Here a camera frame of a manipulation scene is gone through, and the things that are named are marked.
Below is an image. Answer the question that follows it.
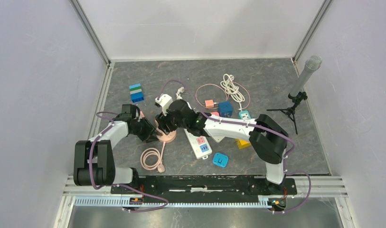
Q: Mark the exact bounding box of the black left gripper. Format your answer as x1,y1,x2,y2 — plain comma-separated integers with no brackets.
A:
130,117,161,144

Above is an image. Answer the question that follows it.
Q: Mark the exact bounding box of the pink round socket base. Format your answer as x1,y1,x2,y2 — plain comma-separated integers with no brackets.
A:
157,128,177,143

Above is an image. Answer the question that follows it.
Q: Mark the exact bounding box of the orange usb charger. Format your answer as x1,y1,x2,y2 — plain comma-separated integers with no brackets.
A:
205,100,215,109

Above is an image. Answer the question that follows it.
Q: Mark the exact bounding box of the white long power strip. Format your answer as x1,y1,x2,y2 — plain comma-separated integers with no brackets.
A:
184,102,213,161

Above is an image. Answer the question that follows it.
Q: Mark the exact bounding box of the dark blue cube socket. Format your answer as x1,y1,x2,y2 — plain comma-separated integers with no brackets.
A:
218,101,233,118

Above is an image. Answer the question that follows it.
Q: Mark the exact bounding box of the blue plug adapter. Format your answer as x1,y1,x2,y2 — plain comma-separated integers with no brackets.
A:
212,152,229,168

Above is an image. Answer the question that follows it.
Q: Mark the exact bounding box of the teal power strip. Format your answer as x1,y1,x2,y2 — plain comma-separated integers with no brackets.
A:
239,110,251,120

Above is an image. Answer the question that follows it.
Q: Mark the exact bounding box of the yellow cube socket adapter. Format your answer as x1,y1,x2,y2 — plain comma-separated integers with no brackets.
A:
235,139,251,149

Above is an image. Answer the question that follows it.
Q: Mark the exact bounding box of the white plug adapter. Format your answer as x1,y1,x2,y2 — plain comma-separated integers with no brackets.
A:
212,136,224,143

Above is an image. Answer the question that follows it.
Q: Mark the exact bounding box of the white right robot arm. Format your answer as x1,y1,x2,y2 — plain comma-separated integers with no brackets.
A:
155,98,290,194

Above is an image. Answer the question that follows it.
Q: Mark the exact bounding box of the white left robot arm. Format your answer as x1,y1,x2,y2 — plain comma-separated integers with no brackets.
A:
73,104,160,189

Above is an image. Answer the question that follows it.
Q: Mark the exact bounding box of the pink round plug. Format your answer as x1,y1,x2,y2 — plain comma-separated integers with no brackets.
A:
157,164,165,173

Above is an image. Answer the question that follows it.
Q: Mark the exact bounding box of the blue green striped block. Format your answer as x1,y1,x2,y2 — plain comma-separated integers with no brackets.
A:
129,84,144,103

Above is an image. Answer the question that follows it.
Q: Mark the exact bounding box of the black microphone tripod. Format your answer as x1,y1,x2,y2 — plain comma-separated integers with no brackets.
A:
267,91,308,134

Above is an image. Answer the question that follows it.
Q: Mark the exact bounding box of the grey microphone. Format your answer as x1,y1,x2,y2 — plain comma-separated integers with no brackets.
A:
288,55,322,99

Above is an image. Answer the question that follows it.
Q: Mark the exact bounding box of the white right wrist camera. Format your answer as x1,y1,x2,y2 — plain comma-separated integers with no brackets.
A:
155,94,173,116

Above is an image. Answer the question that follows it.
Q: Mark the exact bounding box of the pink coiled power cable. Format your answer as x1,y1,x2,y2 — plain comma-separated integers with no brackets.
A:
140,142,167,171

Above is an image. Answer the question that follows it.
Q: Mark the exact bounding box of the pink lightning charging cable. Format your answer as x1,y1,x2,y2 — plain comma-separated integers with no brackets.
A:
195,82,251,111

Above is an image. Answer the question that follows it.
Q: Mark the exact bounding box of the white power strip cable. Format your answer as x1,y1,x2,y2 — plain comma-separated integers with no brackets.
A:
219,74,245,111

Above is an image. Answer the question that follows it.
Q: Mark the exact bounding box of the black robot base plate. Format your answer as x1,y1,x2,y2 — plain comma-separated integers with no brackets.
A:
129,175,297,203

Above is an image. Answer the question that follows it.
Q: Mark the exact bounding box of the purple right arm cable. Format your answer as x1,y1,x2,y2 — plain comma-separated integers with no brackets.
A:
157,79,312,215

